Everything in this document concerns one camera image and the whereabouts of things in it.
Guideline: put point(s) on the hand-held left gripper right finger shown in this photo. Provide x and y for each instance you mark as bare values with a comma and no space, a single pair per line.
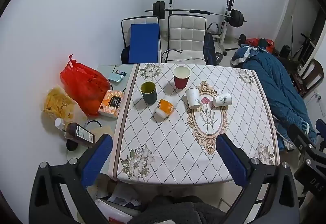
232,160

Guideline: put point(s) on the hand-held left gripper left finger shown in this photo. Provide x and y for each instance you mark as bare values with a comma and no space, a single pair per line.
97,160

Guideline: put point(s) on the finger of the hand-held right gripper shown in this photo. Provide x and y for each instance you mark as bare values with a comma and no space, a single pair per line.
321,135
301,141

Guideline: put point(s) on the short white floral cup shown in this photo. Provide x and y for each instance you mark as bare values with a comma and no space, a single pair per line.
222,99

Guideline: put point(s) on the tall white floral cup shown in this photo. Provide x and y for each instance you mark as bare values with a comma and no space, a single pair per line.
193,99

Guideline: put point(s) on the green cup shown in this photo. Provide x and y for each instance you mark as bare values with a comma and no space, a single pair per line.
149,94

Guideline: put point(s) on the orange and white cup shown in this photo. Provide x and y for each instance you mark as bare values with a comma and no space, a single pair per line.
165,108

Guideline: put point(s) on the red paper cup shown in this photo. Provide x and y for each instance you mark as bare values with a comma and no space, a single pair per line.
181,80

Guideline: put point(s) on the small black round lid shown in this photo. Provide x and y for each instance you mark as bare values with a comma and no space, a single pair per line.
71,145

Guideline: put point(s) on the brown sauce bottle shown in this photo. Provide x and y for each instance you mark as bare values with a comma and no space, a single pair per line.
77,133

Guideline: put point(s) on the white plastic bag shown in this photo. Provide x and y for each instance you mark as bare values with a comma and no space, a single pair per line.
123,196

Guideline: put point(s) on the white and red box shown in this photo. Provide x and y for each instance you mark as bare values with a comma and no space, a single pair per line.
114,213

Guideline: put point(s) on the orange tissue box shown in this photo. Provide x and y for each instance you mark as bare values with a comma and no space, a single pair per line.
110,104

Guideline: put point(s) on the blue quilted coat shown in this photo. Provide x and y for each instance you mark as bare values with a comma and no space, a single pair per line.
275,86

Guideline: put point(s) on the brown wooden chair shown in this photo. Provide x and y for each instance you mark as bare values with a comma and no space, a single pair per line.
309,73

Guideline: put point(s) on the floral patterned tablecloth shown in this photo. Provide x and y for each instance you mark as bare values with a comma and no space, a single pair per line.
165,150

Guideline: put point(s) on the yellow snack bag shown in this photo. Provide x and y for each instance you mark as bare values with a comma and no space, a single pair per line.
57,104

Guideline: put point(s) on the person's dark fleece clothing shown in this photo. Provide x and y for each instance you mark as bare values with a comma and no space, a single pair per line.
178,211

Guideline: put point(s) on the red plastic bag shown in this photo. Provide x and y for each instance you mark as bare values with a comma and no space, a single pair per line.
84,86

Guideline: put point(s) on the black exercise machine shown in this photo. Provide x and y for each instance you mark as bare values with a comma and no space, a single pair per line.
300,48

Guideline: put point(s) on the black dumbbell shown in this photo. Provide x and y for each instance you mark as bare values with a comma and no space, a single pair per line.
220,57

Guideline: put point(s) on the blue board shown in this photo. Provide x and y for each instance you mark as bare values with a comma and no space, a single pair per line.
144,43

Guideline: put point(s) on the white door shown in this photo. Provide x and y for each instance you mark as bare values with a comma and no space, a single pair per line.
295,10

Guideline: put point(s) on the white chair with black trim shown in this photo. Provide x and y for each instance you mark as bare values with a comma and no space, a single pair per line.
124,28

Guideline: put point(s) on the white padded chair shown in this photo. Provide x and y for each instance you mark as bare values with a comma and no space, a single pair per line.
186,33

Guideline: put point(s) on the barbell with black plates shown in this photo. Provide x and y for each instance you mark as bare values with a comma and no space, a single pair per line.
159,9

